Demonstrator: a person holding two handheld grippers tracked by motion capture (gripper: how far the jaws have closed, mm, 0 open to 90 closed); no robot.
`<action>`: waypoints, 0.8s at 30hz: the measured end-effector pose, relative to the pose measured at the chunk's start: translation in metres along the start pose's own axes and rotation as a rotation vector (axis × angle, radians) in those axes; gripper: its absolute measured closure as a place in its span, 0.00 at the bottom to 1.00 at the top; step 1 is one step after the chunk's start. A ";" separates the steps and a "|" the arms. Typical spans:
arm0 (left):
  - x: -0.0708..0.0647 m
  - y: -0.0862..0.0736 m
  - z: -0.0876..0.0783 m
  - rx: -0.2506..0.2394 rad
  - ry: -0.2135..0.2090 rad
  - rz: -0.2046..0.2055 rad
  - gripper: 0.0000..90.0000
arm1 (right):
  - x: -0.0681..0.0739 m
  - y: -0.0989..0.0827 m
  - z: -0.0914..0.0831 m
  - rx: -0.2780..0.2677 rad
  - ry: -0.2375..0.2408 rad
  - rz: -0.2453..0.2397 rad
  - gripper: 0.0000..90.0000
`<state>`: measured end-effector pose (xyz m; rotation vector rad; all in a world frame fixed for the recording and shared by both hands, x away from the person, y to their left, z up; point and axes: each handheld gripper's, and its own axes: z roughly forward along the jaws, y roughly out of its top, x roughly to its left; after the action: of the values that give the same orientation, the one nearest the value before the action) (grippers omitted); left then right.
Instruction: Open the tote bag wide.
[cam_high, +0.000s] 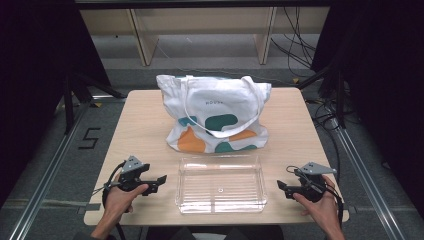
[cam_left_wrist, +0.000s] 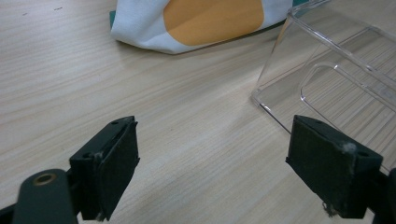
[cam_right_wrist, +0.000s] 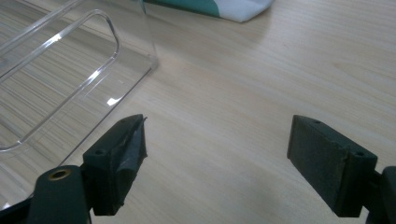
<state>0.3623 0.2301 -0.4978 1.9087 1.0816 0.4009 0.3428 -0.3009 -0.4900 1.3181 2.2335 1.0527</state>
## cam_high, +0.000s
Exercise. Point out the clear plastic tray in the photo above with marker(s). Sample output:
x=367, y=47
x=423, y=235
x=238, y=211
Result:
x=220, y=186

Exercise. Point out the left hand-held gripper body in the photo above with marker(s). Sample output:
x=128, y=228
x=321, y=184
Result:
x=132, y=173

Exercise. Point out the light wooden shelf unit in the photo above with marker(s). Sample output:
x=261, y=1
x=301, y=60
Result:
x=146, y=36

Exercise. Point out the black metal stand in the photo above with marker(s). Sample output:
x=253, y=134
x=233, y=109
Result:
x=338, y=96
x=71, y=100

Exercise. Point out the white tote bag coloured shapes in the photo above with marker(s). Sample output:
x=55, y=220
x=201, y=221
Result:
x=213, y=100

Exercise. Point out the black curtain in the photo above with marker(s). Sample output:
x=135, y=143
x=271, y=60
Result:
x=383, y=83
x=33, y=83

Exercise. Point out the person's left hand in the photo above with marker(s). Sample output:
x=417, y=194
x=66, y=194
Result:
x=120, y=200

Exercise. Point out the silver metal floor rail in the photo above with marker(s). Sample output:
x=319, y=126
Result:
x=366, y=186
x=43, y=183

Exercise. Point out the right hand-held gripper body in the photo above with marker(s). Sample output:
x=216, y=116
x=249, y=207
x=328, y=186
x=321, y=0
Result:
x=312, y=181

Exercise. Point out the person's right hand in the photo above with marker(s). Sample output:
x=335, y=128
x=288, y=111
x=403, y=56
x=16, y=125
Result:
x=319, y=208

